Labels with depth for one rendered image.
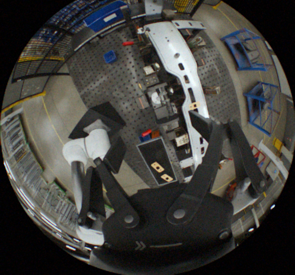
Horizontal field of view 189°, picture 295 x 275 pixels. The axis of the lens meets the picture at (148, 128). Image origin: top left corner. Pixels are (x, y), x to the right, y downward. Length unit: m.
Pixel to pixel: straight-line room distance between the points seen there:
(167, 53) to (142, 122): 0.66
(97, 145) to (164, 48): 0.76
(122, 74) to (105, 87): 0.20
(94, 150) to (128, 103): 0.51
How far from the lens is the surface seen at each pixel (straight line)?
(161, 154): 0.56
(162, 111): 0.47
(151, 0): 0.71
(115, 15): 0.83
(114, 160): 0.15
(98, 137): 0.73
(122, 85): 0.95
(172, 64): 0.65
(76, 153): 0.70
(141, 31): 0.50
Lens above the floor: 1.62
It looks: 68 degrees down
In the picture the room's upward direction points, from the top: 176 degrees counter-clockwise
